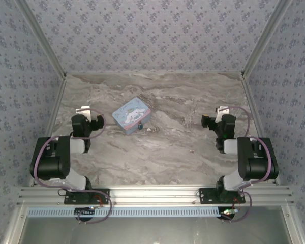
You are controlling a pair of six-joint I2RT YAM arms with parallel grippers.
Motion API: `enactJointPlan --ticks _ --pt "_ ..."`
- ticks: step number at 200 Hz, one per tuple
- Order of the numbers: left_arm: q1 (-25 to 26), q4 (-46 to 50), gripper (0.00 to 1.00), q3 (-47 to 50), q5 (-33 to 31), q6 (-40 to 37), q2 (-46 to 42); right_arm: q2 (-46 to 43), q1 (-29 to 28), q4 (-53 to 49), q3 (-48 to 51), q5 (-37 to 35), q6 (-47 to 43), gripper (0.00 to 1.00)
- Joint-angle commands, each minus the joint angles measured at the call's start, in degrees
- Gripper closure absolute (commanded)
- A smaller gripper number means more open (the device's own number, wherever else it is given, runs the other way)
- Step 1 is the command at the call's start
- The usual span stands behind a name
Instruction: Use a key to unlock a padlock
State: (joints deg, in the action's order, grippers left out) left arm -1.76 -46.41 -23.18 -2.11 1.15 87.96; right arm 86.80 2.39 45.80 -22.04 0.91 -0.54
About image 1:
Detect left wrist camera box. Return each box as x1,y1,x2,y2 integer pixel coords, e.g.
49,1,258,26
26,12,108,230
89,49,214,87
75,105,92,122

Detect small circuit board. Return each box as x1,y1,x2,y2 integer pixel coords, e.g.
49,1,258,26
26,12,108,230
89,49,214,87
220,207,239,216
75,207,96,216

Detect blue cartoon tin box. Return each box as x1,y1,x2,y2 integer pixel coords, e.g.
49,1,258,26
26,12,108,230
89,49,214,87
111,97,155,136

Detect white slotted cable duct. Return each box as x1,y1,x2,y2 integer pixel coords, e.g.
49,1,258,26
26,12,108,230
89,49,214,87
27,206,221,219

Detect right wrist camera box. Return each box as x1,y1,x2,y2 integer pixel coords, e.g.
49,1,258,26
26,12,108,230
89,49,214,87
215,106,229,123

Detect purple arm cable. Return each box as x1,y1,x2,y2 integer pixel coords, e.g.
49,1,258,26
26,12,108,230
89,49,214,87
220,106,273,224
33,108,113,225

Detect aluminium cross rail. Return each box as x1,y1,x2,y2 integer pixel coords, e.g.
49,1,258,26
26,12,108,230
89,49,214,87
16,185,295,206

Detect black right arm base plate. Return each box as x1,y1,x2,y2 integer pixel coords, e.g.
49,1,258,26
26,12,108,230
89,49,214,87
198,187,246,205

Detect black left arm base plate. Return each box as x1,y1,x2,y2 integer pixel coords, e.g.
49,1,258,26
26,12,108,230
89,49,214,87
64,189,111,205

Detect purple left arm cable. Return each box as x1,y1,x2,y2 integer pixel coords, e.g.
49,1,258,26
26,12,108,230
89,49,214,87
33,108,113,225

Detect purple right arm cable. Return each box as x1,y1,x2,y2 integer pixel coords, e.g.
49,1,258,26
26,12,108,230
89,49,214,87
220,106,273,224

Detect aluminium frame post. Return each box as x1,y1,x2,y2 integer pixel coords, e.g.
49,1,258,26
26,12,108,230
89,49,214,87
240,0,294,78
16,0,68,78

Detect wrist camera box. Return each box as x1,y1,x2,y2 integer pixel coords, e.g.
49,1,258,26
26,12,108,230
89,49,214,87
75,105,92,122
215,106,229,123

